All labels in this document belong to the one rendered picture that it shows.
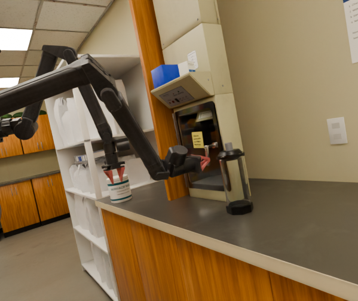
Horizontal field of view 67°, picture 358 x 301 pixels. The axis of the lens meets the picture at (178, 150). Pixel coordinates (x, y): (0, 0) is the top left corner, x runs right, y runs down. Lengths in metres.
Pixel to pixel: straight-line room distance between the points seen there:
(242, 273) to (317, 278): 0.27
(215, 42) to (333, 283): 0.96
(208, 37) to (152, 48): 0.38
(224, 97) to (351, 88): 0.51
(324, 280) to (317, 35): 1.02
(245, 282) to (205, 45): 0.90
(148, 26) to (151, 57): 0.16
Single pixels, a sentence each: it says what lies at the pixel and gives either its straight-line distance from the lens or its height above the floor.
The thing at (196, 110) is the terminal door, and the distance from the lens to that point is 1.25.
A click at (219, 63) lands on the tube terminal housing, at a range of 1.23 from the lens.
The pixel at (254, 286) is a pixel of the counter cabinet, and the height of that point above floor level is 0.81.
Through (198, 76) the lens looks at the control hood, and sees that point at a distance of 1.13.
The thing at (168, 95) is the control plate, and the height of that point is 1.46.
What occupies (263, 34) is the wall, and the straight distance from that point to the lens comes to 1.56.
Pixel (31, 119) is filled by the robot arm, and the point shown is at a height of 1.46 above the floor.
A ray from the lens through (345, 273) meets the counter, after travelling 0.69.
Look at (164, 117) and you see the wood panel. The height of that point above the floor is 1.37.
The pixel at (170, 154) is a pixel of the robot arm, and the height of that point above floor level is 1.21.
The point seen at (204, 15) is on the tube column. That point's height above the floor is 1.74.
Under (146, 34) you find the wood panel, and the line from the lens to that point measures 1.52.
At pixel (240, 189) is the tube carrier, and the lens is 1.03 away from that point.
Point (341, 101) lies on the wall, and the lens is 1.35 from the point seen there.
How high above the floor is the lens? 1.28
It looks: 4 degrees down
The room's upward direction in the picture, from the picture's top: 11 degrees counter-clockwise
